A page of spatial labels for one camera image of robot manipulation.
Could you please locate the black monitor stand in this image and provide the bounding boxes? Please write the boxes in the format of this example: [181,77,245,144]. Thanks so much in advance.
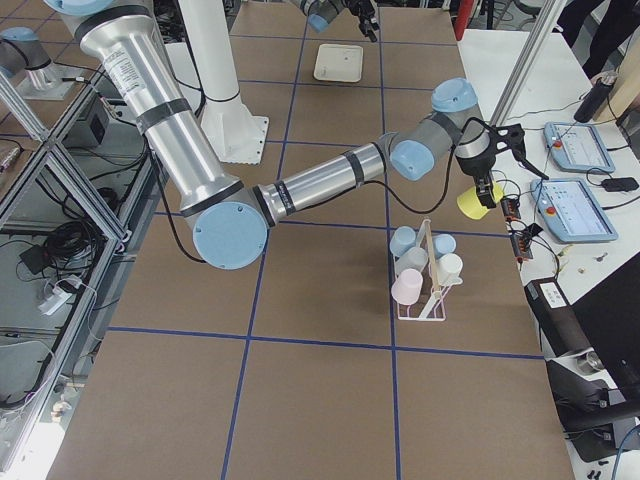
[546,360,639,462]

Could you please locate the yellow cup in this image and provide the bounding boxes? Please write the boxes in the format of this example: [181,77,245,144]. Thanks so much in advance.
[456,183,504,220]

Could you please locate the black box with label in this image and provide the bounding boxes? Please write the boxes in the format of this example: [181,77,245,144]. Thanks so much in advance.
[524,277,593,359]

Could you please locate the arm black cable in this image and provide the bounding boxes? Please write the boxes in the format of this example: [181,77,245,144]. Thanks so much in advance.
[147,117,501,264]

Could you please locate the white wire cup rack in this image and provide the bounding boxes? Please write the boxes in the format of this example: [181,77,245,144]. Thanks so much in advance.
[391,236,463,321]

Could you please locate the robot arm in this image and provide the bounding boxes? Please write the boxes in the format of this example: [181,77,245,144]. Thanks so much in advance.
[290,0,379,43]
[52,1,496,270]

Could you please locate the far teach pendant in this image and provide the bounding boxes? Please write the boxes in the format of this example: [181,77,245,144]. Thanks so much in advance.
[543,122,615,174]

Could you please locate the cream plastic tray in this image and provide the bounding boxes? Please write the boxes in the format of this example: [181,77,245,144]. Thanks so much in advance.
[313,43,364,83]

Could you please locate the pink cup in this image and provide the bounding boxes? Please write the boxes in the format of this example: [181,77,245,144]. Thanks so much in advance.
[391,268,423,306]

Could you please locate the wooden rack dowel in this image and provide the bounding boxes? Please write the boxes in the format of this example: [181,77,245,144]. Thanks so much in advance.
[424,217,442,300]

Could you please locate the black water bottle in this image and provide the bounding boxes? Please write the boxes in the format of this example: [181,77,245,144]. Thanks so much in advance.
[574,70,618,123]

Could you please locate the blue cup back row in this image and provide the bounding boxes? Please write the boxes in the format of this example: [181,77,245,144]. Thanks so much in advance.
[432,234,457,259]

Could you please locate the light blue cup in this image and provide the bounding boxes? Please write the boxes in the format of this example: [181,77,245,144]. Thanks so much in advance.
[389,226,416,257]

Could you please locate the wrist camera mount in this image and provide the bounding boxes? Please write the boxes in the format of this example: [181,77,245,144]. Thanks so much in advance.
[493,124,549,180]

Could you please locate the grey cup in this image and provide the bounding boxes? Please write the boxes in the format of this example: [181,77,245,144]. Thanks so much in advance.
[395,246,429,275]

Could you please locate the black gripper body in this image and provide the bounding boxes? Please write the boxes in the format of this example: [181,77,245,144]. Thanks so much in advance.
[457,147,496,181]
[347,0,375,20]

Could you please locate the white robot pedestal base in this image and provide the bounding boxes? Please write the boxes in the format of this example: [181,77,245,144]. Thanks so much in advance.
[179,0,269,165]

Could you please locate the black power adapter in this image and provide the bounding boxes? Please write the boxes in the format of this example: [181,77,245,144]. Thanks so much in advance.
[600,177,639,192]

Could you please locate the aluminium frame post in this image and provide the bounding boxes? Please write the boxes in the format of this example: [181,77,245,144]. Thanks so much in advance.
[489,0,566,126]

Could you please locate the black computer monitor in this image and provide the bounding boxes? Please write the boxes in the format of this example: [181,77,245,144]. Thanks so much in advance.
[573,256,640,399]

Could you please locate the teach pendant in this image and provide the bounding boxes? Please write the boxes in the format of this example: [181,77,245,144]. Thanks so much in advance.
[543,122,615,174]
[530,179,618,244]

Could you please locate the cream white cup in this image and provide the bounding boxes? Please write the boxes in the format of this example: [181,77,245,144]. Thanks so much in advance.
[436,253,463,282]

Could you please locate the near teach pendant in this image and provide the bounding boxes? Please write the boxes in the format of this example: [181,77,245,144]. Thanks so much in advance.
[530,179,618,244]

